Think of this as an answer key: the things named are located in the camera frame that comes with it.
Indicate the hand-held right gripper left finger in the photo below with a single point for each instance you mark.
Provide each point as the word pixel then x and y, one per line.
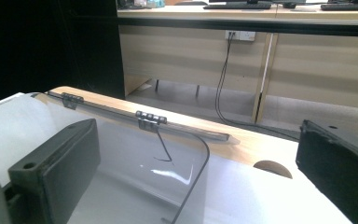
pixel 65 168

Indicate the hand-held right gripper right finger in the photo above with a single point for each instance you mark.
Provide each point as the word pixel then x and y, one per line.
pixel 338 168

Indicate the transparent grey lidded storage box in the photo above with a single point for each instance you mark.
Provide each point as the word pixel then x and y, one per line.
pixel 150 119

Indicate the white board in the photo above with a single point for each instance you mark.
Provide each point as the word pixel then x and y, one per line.
pixel 261 202

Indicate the beige office desk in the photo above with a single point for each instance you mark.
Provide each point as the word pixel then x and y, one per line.
pixel 323 68

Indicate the black curtain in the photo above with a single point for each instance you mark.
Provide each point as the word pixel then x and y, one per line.
pixel 43 46

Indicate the black keyboard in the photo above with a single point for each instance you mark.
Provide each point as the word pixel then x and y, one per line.
pixel 237 6
pixel 349 6

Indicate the black computer mouse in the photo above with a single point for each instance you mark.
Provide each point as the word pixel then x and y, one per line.
pixel 289 5

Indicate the white wall socket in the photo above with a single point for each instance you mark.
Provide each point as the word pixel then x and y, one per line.
pixel 240 35

